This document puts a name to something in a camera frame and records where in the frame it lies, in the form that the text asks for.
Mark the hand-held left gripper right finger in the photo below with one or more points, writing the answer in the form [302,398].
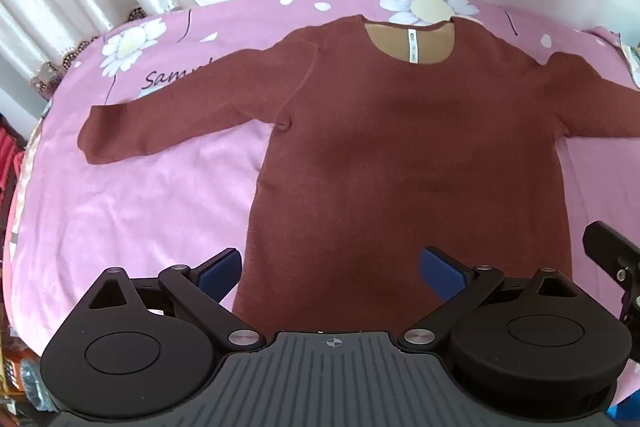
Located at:
[440,271]

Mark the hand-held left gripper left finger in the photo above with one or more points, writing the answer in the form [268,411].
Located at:
[221,271]

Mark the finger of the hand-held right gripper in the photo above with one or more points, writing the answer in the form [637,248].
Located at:
[612,249]

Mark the reddish brown long-sleeve sweater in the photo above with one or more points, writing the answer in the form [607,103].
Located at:
[400,147]

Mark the pink floral bed sheet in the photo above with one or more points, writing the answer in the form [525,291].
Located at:
[150,207]

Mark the blue object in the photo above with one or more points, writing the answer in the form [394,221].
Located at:
[626,409]

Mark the light zippered cloth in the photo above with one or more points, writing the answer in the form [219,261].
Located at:
[632,62]

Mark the red folded fabric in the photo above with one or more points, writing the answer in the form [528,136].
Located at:
[10,157]

